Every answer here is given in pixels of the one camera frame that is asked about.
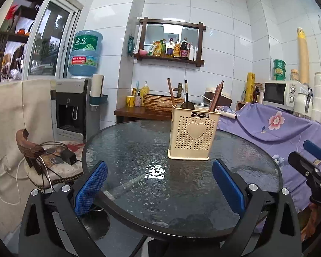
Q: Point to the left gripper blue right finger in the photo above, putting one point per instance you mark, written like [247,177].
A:
[232,186]

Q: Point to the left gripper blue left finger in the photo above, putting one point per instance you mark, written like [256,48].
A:
[85,191]

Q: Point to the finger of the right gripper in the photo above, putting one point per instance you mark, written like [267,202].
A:
[305,168]
[312,149]

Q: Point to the cream plastic utensil holder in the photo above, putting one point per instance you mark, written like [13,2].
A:
[192,134]

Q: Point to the brown wooden chopstick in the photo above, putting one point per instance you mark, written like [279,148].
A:
[171,92]

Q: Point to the purple floral cloth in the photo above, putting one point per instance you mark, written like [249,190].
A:
[278,133]

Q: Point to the white electric kettle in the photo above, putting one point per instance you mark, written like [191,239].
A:
[303,104]

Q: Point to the wooden chair with cushion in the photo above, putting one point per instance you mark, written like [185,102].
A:
[50,162]

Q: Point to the round glass table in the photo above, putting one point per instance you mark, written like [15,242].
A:
[172,199]

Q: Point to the white microwave oven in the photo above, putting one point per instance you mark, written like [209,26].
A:
[282,94]

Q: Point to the white pot with lid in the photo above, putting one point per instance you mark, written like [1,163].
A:
[224,111]

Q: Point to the grey water dispenser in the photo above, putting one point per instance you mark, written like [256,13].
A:
[76,119]

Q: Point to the dark glass bottle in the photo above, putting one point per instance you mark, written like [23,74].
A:
[256,94]

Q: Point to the brown rice cooker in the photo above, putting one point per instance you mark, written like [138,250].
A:
[224,99]

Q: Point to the green instant noodle cups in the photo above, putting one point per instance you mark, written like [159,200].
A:
[279,70]

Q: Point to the yellow roll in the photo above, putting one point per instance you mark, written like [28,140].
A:
[250,85]

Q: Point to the steel ladle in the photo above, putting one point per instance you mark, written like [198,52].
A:
[187,104]

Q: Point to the chopstick bundle in holder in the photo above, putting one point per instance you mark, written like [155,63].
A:
[216,96]

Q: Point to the tall paper cup stack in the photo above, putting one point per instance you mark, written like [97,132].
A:
[303,57]

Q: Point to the dark wooden side table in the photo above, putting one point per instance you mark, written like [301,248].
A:
[126,114]

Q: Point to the paper cup stack holder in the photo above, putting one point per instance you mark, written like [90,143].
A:
[96,93]

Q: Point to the yellow mug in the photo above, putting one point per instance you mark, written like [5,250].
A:
[130,101]

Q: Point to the woven basket sink bowl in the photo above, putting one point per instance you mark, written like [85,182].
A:
[158,104]

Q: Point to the bronze faucet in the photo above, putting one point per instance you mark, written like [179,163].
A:
[179,90]

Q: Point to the beige cloth cover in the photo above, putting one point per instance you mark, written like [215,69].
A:
[23,105]

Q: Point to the yellow soap bottle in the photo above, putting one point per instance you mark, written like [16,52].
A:
[143,91]

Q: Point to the blue water jug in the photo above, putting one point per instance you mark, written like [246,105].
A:
[84,56]

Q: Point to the green hanging packet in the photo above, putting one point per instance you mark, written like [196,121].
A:
[130,46]

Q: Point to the window frame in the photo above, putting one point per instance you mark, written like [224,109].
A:
[34,38]

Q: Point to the dark wooden wall shelf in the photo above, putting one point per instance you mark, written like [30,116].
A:
[171,40]

